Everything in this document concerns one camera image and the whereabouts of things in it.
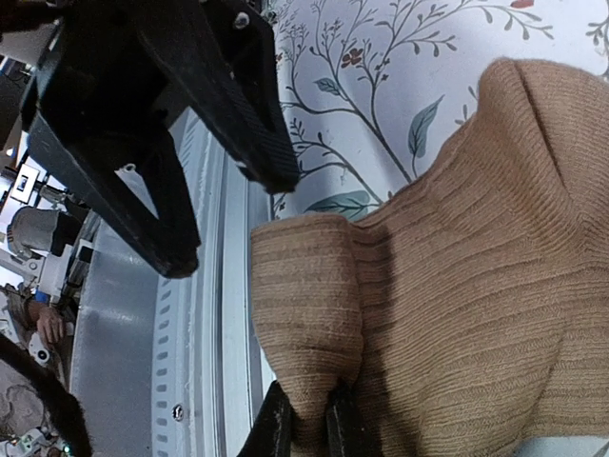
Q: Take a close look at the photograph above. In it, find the tan ribbed sock pair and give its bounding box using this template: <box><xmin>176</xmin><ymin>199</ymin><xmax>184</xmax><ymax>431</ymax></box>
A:
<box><xmin>251</xmin><ymin>59</ymin><xmax>608</xmax><ymax>456</ymax></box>

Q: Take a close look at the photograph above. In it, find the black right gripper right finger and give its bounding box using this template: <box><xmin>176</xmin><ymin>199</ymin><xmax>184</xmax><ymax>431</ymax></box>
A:
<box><xmin>325</xmin><ymin>380</ymin><xmax>382</xmax><ymax>457</ymax></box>

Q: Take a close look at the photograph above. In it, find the floral patterned table mat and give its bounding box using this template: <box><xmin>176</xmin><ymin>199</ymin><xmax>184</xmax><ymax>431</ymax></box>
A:
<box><xmin>265</xmin><ymin>0</ymin><xmax>608</xmax><ymax>220</ymax></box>

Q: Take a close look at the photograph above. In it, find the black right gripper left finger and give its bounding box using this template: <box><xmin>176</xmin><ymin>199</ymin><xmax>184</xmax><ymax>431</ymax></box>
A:
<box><xmin>237</xmin><ymin>380</ymin><xmax>293</xmax><ymax>457</ymax></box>

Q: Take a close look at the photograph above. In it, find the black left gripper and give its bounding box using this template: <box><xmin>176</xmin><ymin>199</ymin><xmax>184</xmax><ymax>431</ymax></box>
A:
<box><xmin>21</xmin><ymin>1</ymin><xmax>300</xmax><ymax>279</ymax></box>

